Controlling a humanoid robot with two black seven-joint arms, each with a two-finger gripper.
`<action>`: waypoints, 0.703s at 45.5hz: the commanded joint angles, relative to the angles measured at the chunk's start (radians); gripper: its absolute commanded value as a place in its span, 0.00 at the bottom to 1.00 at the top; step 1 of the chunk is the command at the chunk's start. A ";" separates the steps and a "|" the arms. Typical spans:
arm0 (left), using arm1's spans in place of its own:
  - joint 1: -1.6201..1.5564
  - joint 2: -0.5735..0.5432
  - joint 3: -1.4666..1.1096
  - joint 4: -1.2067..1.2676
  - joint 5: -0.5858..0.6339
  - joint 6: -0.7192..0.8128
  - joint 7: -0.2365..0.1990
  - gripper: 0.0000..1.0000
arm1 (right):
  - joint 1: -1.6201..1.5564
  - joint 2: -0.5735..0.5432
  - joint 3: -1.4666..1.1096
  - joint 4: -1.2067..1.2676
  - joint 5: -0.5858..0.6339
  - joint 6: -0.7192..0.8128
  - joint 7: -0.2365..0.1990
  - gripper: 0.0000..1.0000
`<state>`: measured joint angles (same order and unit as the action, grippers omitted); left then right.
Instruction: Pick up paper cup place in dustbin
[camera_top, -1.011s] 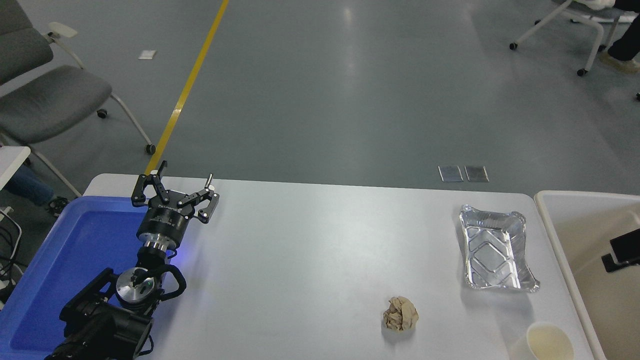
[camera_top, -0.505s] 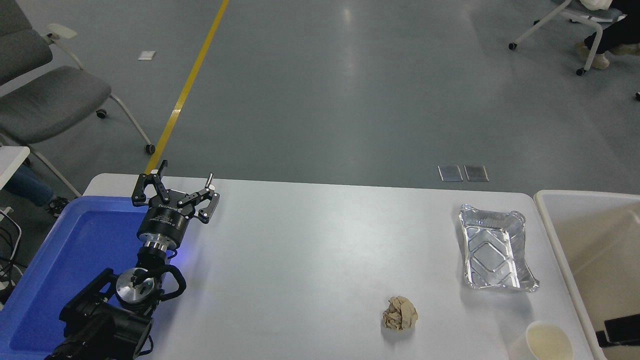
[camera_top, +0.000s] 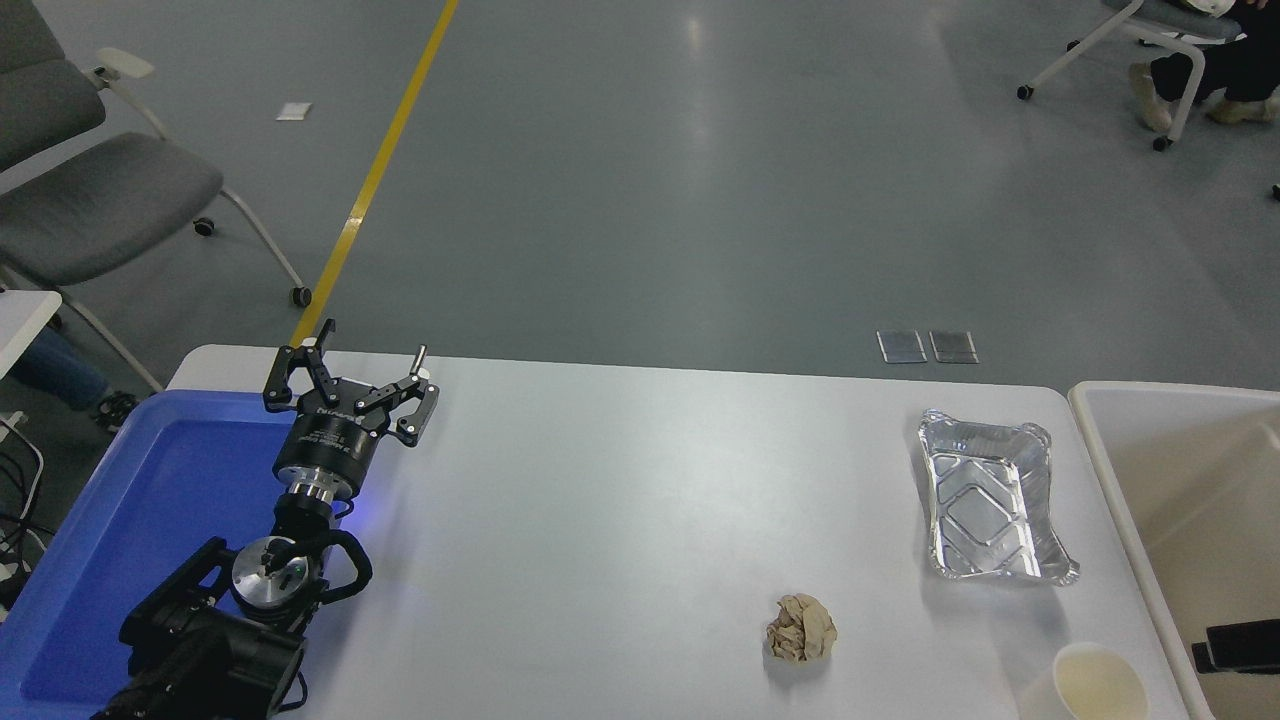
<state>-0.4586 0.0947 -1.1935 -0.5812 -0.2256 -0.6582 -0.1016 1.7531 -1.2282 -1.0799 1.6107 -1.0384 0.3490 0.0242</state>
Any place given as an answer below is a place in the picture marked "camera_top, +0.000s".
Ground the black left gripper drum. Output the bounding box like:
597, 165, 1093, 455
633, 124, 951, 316
273, 403, 388, 493

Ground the white paper cup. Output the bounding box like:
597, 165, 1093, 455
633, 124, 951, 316
1018, 642, 1151, 720

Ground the blue plastic tray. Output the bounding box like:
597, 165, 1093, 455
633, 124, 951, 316
0, 388, 346, 720

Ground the yellow floor line tape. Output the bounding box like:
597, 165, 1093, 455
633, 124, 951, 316
288, 0, 462, 350

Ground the person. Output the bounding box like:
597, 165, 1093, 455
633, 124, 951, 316
1128, 0, 1280, 135
10, 328, 142, 434

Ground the grey padded wheeled chair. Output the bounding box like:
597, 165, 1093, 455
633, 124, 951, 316
0, 0, 313, 396

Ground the white side table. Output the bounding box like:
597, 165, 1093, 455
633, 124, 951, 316
0, 290, 63, 379

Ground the crumpled tan paper ball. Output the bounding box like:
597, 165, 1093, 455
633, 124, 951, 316
766, 593, 839, 665

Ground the silver foil tray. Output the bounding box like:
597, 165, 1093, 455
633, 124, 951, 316
918, 408, 1082, 587

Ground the large pale bin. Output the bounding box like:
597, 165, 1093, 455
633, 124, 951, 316
1068, 380, 1280, 720

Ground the white-framed wheeled chair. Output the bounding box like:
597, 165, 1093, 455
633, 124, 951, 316
1018, 0, 1247, 153

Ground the white cable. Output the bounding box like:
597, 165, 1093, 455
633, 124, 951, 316
0, 412, 47, 546

